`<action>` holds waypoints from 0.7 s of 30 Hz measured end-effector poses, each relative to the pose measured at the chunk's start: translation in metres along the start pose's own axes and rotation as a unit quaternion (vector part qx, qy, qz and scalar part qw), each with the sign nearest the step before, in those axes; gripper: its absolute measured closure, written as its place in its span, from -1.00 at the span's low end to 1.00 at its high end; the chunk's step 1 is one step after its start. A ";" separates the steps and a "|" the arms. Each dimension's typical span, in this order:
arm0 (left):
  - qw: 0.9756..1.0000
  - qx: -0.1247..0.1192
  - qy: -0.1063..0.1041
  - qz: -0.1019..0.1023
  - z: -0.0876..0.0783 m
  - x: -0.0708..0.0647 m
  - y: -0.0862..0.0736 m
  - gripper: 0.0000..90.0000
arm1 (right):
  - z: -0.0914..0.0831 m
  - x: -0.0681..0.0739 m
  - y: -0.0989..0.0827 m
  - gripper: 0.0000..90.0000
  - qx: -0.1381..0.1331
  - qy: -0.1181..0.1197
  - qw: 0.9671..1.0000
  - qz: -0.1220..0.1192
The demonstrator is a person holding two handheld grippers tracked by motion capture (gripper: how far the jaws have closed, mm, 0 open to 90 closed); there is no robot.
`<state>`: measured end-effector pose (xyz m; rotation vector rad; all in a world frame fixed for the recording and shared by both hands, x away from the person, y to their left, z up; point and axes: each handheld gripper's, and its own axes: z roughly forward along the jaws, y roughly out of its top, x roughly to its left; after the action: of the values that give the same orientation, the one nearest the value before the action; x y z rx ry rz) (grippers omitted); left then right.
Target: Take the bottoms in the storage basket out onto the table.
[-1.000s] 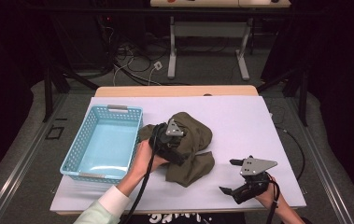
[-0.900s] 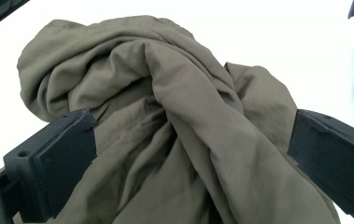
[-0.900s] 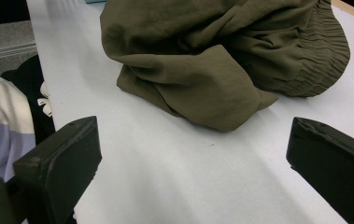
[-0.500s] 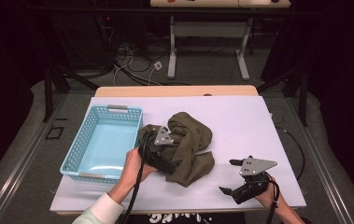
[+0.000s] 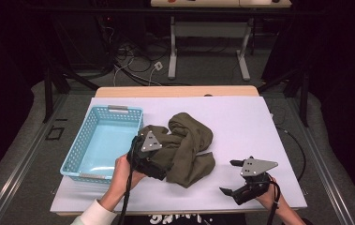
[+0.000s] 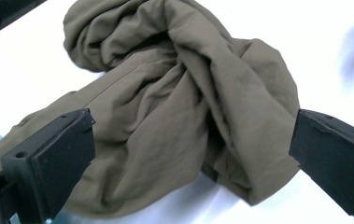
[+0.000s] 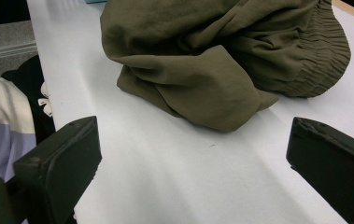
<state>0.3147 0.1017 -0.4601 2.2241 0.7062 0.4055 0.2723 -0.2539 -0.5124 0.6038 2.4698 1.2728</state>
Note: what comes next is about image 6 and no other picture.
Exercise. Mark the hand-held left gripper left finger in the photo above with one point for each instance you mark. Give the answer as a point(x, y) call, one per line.
point(50, 165)

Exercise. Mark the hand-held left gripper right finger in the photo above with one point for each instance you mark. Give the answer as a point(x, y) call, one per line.
point(333, 155)

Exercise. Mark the olive green pants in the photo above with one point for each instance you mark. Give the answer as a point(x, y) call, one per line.
point(171, 109)

